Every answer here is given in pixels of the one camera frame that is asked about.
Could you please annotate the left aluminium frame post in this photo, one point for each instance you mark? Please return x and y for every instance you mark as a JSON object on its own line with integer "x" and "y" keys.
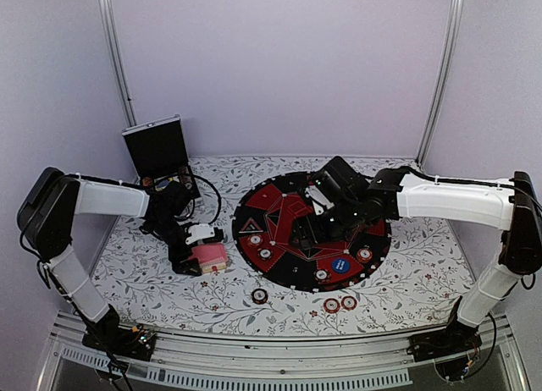
{"x": 110, "y": 32}

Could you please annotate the wooden card holder block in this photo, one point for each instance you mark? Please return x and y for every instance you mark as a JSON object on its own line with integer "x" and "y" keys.
{"x": 213, "y": 267}

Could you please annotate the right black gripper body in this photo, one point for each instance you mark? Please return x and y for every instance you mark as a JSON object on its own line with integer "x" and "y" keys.
{"x": 345, "y": 217}

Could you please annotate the dark chip sector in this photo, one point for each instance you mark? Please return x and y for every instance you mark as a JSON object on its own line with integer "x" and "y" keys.
{"x": 265, "y": 254}
{"x": 322, "y": 275}

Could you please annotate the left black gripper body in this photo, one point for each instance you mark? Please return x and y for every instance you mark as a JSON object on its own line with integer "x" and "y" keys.
{"x": 166, "y": 232}

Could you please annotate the orange chip stack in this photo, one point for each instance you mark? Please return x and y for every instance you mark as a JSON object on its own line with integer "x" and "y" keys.
{"x": 331, "y": 305}

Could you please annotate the round red black poker mat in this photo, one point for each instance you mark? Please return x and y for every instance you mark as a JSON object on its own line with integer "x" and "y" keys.
{"x": 270, "y": 208}

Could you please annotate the dark chip bottom sector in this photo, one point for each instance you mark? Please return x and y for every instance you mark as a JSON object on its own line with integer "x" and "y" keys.
{"x": 322, "y": 275}

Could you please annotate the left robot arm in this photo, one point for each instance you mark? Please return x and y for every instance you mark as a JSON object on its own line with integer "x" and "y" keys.
{"x": 46, "y": 223}

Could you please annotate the floral table cloth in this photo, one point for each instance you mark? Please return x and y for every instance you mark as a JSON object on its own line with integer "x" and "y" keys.
{"x": 415, "y": 286}

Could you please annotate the aluminium poker chip case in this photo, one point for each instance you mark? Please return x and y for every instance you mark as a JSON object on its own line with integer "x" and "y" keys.
{"x": 158, "y": 150}

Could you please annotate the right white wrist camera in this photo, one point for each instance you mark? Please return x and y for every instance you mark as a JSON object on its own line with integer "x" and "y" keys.
{"x": 319, "y": 201}

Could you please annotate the dark brown chip stack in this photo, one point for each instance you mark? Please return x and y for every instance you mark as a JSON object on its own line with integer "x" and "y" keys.
{"x": 259, "y": 296}

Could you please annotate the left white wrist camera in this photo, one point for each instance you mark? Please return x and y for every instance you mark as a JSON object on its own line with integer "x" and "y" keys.
{"x": 203, "y": 232}

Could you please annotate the pink playing card deck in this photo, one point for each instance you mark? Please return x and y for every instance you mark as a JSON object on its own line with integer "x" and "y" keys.
{"x": 214, "y": 252}

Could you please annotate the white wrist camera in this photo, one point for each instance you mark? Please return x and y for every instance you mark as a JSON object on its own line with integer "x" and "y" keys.
{"x": 203, "y": 232}
{"x": 319, "y": 201}

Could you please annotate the blue small blind button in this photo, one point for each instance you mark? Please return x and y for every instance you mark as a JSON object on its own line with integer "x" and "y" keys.
{"x": 341, "y": 265}

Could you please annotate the front aluminium rail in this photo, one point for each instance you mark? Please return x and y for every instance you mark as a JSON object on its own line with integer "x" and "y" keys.
{"x": 207, "y": 361}

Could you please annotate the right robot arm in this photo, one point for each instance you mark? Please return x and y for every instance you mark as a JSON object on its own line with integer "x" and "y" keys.
{"x": 509, "y": 205}

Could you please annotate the orange chip sector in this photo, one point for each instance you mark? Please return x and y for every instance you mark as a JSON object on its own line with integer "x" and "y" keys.
{"x": 255, "y": 240}
{"x": 364, "y": 255}

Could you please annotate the aluminium frame post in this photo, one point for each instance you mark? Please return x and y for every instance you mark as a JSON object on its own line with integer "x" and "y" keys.
{"x": 452, "y": 29}
{"x": 110, "y": 32}

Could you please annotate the right aluminium frame post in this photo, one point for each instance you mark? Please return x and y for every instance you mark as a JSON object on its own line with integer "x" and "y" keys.
{"x": 452, "y": 29}

